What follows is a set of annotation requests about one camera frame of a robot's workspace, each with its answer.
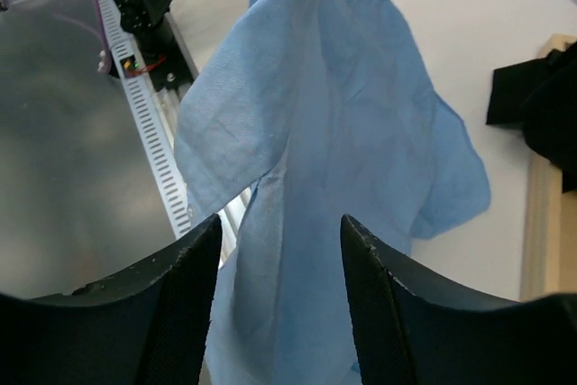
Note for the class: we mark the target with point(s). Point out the wooden clothes rack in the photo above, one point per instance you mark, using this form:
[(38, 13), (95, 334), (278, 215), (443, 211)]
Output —
[(549, 243)]

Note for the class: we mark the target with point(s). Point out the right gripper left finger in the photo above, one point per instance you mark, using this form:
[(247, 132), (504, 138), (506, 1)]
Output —
[(145, 324)]

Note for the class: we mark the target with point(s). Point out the aluminium mounting rail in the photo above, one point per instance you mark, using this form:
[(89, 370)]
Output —
[(185, 118)]

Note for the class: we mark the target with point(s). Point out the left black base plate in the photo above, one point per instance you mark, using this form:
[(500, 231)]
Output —
[(162, 59)]

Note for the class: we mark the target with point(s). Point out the light blue shirt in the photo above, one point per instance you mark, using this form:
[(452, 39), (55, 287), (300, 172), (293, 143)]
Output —
[(323, 108)]

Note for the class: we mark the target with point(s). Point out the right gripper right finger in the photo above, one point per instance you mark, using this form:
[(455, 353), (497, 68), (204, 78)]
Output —
[(412, 325)]

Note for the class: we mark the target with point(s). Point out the grey slotted cable duct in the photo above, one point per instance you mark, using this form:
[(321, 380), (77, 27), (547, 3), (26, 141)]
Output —
[(151, 126)]

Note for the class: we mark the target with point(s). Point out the black shirt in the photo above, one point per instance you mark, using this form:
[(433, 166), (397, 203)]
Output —
[(538, 97)]

